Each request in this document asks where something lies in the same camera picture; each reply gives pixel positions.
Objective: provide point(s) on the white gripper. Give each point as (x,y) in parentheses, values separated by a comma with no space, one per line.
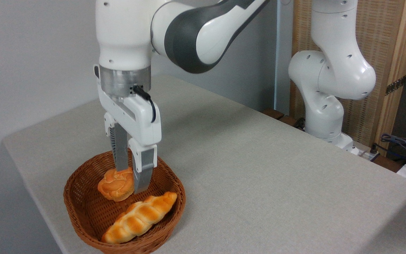
(139,120)

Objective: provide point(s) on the braided golden bread loaf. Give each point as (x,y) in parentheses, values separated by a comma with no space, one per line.
(139,218)

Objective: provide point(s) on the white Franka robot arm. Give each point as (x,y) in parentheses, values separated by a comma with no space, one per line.
(125,35)

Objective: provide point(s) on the round orange bread bun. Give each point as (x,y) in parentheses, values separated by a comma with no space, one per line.
(115,187)

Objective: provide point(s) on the brown woven wicker basket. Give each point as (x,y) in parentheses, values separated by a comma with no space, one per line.
(90,211)

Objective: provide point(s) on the black plug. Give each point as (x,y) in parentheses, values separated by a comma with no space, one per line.
(374,149)

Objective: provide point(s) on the wooden rattan screen panel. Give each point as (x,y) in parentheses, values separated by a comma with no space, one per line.
(382,35)

